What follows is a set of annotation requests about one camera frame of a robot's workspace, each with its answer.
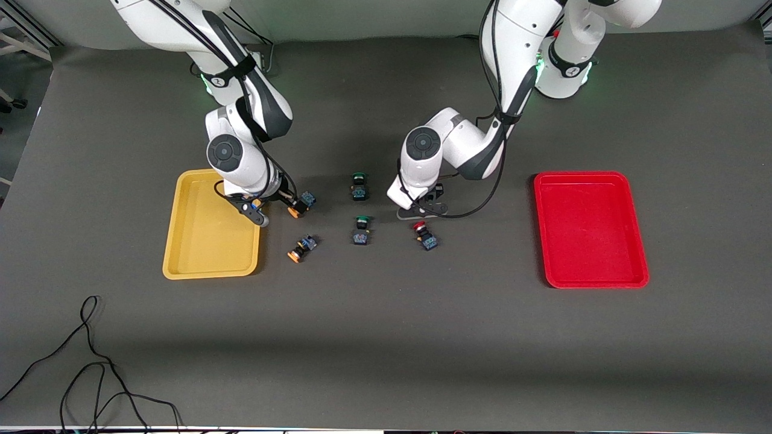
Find yellow push button switch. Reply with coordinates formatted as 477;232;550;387
288;191;318;219
287;234;318;264

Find red push button switch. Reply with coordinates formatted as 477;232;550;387
412;221;439;252

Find yellow plastic tray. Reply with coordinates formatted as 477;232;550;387
162;169;264;281

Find dark grey table mat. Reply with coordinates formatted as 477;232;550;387
0;24;772;432

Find red plastic tray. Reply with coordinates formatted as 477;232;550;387
533;171;651;290

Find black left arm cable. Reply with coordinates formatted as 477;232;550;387
397;0;508;220

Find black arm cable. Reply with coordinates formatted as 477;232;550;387
397;0;508;220
148;0;299;207

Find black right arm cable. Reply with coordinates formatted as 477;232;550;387
148;0;299;207

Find black right arm base cables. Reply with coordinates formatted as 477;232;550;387
229;9;276;76

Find thin black loose cable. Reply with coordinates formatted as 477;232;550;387
0;295;182;434

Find aluminium frame rail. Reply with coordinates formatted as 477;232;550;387
0;11;62;62

